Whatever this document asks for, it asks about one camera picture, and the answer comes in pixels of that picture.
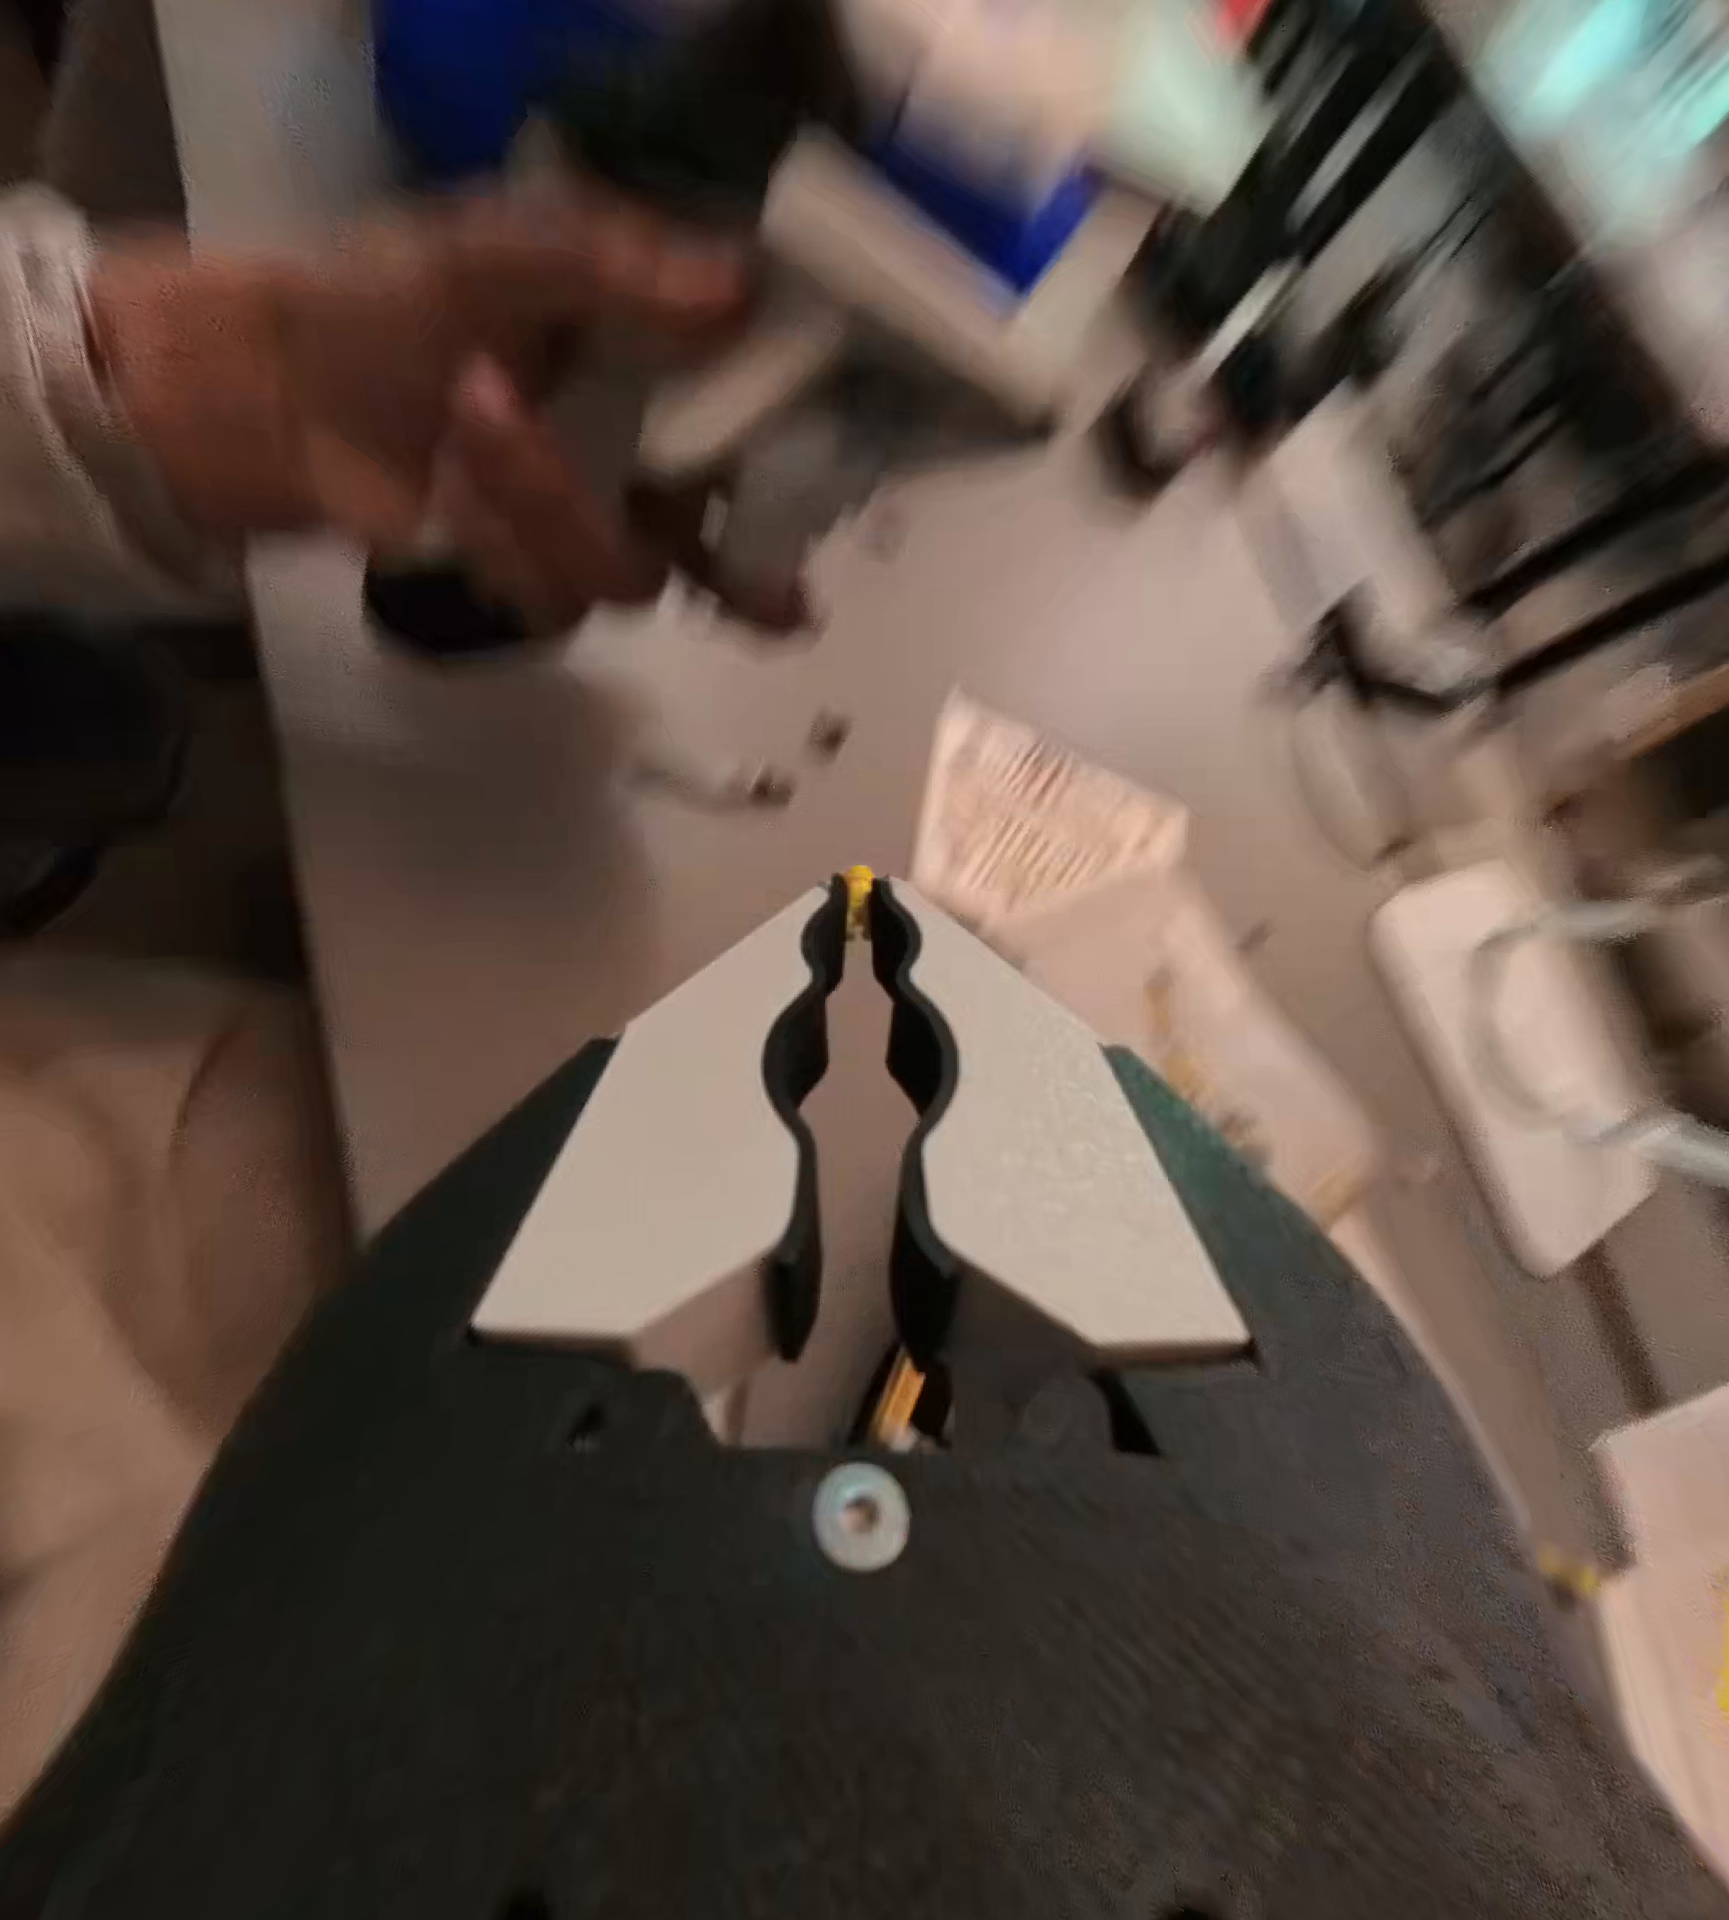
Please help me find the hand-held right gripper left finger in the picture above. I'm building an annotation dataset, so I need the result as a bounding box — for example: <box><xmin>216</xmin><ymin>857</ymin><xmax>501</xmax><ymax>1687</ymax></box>
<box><xmin>470</xmin><ymin>874</ymin><xmax>850</xmax><ymax>1390</ymax></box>

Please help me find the white laptop stand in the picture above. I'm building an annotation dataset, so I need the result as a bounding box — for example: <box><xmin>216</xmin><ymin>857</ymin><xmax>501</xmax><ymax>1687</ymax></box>
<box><xmin>1370</xmin><ymin>862</ymin><xmax>1729</xmax><ymax>1277</ymax></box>

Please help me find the zebra striped sticker sheet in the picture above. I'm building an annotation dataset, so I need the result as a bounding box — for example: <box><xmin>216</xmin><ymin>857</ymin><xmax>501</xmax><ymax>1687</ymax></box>
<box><xmin>912</xmin><ymin>689</ymin><xmax>1197</xmax><ymax>939</ymax></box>

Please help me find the clear bag with yellow piece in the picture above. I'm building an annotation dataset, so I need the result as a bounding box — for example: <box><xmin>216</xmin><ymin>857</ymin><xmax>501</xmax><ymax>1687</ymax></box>
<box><xmin>1590</xmin><ymin>1350</ymin><xmax>1729</xmax><ymax>1847</ymax></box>

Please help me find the person's left hand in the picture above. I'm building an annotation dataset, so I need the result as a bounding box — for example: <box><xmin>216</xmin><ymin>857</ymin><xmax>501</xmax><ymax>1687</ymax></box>
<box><xmin>98</xmin><ymin>209</ymin><xmax>820</xmax><ymax>636</ymax></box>

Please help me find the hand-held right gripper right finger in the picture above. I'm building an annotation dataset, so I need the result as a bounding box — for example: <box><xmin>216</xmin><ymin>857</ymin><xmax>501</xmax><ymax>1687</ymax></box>
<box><xmin>868</xmin><ymin>874</ymin><xmax>1252</xmax><ymax>1374</ymax></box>

